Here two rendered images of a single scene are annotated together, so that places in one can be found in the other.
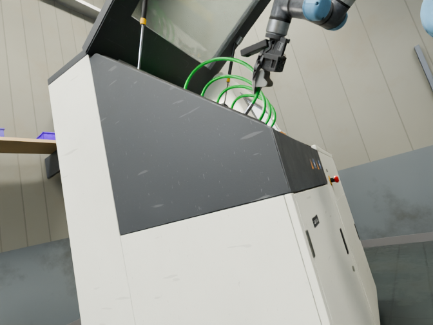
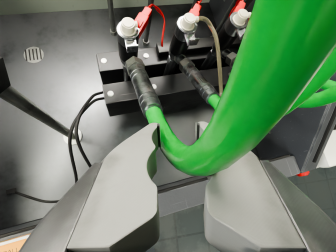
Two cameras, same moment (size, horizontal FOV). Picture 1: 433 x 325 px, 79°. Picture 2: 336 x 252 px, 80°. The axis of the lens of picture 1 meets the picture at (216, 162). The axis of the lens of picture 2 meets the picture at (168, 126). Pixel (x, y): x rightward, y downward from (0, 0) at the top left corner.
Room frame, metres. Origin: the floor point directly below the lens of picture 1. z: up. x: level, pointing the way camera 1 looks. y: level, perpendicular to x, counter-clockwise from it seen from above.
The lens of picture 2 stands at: (0.92, -0.22, 1.33)
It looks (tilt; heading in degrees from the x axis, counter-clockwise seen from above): 73 degrees down; 10
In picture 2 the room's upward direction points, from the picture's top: 39 degrees clockwise
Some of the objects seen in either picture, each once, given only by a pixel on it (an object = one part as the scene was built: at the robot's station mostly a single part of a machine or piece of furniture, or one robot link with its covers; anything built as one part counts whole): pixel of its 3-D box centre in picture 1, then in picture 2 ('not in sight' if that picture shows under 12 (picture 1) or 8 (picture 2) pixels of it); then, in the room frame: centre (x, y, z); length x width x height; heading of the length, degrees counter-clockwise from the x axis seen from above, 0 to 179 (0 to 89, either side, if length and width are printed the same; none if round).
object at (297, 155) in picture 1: (302, 166); (151, 199); (0.92, -0.29, 0.87); 0.62 x 0.04 x 0.16; 152
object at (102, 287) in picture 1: (202, 222); not in sight; (1.55, 0.16, 0.75); 1.40 x 0.28 x 1.50; 152
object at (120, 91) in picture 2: not in sight; (180, 82); (1.13, -0.14, 0.91); 0.34 x 0.10 x 0.15; 152
